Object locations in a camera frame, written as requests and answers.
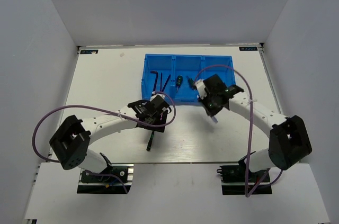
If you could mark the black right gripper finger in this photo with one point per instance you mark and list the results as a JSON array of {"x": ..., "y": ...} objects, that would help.
[
  {"x": 211, "y": 110},
  {"x": 225, "y": 103}
]

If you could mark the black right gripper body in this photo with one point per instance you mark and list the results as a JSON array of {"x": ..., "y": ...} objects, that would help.
[{"x": 209, "y": 100}]

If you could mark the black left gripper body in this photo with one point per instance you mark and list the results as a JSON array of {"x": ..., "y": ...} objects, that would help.
[{"x": 157, "y": 118}]

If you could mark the blue red handle screwdriver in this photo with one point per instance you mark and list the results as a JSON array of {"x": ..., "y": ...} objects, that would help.
[{"x": 214, "y": 119}]

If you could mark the stubby green screwdriver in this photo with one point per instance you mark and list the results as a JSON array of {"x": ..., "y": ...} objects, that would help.
[
  {"x": 191, "y": 83},
  {"x": 178, "y": 82}
]

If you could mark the brown hex key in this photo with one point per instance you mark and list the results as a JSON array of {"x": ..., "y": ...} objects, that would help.
[
  {"x": 161, "y": 81},
  {"x": 155, "y": 73},
  {"x": 167, "y": 80}
]

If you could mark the slim green black screwdriver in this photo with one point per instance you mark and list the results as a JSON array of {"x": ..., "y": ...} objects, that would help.
[{"x": 149, "y": 145}]

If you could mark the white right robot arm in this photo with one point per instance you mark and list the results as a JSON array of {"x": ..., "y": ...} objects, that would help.
[{"x": 288, "y": 138}]

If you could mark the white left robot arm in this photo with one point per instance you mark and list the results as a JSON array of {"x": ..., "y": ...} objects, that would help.
[{"x": 72, "y": 139}]

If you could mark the blue three-compartment bin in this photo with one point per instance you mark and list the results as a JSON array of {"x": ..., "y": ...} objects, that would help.
[{"x": 171, "y": 74}]

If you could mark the dark right corner label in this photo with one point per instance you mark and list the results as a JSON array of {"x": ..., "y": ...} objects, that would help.
[{"x": 248, "y": 48}]

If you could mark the dark corner label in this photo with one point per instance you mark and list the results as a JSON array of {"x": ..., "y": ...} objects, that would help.
[
  {"x": 88, "y": 52},
  {"x": 248, "y": 48}
]

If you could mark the dark left corner label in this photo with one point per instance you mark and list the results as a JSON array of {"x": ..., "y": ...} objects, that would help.
[{"x": 88, "y": 52}]

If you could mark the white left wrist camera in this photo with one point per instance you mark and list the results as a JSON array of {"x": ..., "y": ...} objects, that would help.
[{"x": 155, "y": 94}]

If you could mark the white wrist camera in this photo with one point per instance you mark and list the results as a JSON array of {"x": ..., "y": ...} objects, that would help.
[
  {"x": 155, "y": 94},
  {"x": 200, "y": 87}
]

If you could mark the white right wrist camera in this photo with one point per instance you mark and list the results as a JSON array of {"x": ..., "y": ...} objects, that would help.
[{"x": 200, "y": 87}]

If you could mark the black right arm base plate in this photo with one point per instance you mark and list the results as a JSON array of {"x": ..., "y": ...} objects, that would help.
[{"x": 233, "y": 181}]

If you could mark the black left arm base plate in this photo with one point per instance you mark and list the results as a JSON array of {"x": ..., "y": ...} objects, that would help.
[{"x": 119, "y": 183}]

